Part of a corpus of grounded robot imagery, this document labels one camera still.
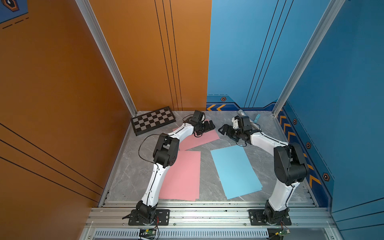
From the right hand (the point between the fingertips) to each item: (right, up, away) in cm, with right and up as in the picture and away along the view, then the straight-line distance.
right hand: (223, 131), depth 96 cm
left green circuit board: (-41, -47, -25) cm, 67 cm away
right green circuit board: (+23, -46, -27) cm, 58 cm away
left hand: (-7, +4, +9) cm, 12 cm away
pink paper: (-26, -28, -11) cm, 40 cm away
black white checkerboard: (-50, +8, +15) cm, 53 cm away
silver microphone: (+18, +14, +20) cm, 30 cm away
